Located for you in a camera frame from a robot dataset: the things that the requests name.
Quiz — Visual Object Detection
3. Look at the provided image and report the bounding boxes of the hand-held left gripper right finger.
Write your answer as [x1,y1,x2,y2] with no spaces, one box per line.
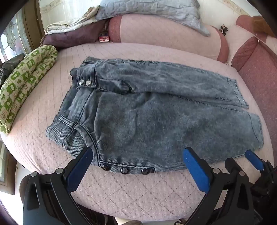
[183,147,256,225]

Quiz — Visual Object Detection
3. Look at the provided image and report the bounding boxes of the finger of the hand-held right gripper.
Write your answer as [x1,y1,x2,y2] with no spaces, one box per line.
[245,150,274,172]

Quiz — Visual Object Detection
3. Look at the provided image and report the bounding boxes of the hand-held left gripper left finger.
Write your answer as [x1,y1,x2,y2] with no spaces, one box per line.
[23,147,93,225]

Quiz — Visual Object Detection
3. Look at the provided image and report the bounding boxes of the grey-blue denim pants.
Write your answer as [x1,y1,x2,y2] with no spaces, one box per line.
[46,57,264,174]

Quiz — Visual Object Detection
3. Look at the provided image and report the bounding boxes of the red and white quilted cushion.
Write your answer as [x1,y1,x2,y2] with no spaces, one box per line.
[196,0,277,141]

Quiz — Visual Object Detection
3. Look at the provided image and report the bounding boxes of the green patterned rolled blanket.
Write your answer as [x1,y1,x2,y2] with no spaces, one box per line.
[0,45,58,134]

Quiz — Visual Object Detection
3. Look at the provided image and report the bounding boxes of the dark purple cloth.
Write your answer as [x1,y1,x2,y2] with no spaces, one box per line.
[42,20,110,48]

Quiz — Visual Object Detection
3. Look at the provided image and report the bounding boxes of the pink bolster pillow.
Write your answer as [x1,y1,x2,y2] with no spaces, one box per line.
[108,15,229,64]

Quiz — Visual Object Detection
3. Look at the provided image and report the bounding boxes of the cream folded cloth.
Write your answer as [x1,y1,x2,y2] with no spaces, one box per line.
[44,5,100,35]

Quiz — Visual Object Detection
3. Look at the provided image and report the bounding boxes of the stained glass window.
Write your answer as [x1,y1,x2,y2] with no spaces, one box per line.
[0,9,35,63]

